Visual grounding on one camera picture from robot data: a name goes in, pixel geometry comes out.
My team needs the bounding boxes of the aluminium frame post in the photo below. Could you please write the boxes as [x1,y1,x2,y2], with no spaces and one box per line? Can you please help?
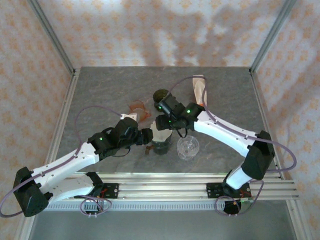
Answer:
[26,0,77,76]
[249,0,299,76]

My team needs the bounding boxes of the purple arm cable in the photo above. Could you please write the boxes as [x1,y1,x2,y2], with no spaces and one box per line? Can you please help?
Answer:
[0,106,125,218]
[169,76,298,173]

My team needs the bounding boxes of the aluminium table edge rail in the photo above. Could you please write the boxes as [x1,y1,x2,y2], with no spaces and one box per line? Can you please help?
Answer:
[14,68,81,240]
[248,68,308,240]

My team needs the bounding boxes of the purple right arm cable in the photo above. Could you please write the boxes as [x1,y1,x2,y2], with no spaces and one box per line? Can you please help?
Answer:
[169,76,298,173]

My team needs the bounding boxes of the orange patterned white curtain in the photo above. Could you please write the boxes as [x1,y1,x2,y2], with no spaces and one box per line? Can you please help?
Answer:
[0,0,320,240]

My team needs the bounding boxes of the short purple cable loop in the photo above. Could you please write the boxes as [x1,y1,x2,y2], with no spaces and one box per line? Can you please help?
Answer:
[215,179,265,217]
[79,196,113,218]

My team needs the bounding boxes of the grey lower shelf panel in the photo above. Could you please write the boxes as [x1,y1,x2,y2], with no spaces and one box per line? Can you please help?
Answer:
[32,209,296,240]

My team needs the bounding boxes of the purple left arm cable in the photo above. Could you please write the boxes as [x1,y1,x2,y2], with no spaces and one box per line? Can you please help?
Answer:
[0,106,125,218]

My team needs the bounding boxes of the coffee filter pack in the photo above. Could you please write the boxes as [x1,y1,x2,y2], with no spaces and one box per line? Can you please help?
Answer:
[191,74,209,107]

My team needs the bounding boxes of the clear plastic coffee dripper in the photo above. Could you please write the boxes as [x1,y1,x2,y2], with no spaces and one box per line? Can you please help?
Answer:
[176,136,201,162]

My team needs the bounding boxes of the orange plastic coffee dripper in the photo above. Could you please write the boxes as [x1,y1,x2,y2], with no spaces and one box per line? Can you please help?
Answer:
[128,99,153,124]

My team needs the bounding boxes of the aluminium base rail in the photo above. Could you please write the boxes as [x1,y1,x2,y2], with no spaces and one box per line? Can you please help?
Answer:
[67,172,300,201]

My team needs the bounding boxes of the dark smoky plastic coffee dripper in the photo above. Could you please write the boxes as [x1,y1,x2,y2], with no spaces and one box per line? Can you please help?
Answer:
[150,124,174,152]

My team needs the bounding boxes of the grey slotted cable duct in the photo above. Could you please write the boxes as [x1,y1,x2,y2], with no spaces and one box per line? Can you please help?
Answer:
[46,201,227,211]

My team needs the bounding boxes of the glass server with brown handle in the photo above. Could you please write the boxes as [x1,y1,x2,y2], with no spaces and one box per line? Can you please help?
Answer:
[144,143,173,156]

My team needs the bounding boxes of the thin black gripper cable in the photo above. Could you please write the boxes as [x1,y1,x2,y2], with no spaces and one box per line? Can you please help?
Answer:
[111,146,131,158]
[176,127,189,139]

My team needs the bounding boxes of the green plastic coffee dripper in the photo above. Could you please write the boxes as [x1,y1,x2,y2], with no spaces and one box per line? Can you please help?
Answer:
[152,89,170,104]

